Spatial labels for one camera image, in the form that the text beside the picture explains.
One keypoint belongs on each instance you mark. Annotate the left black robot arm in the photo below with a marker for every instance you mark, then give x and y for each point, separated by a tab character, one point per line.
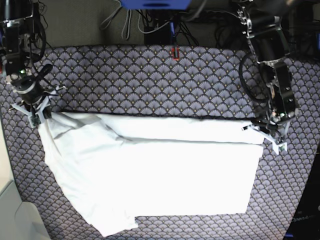
269	47

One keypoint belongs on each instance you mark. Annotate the white T-shirt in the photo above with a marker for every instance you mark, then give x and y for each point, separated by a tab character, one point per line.
114	168

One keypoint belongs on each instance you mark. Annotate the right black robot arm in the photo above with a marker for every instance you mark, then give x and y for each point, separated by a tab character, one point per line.
22	45

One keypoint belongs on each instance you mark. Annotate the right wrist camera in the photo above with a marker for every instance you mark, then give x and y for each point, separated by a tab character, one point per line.
36	120

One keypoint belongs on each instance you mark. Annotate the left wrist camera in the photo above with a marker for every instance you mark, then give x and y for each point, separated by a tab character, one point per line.
279	147

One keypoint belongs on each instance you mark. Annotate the red table clamp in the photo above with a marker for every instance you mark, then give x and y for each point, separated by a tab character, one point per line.
175	53

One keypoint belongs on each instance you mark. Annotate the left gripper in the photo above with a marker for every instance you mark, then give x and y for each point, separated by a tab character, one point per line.
273	131

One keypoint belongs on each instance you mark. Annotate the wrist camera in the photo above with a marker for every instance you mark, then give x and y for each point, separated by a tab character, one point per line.
36	120
279	147

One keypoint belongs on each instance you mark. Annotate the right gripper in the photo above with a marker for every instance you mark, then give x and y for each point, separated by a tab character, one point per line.
34	97

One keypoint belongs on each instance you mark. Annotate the patterned purple table cloth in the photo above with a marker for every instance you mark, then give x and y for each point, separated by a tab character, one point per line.
146	80

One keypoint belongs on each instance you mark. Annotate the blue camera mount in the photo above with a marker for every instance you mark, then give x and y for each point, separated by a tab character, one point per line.
156	4

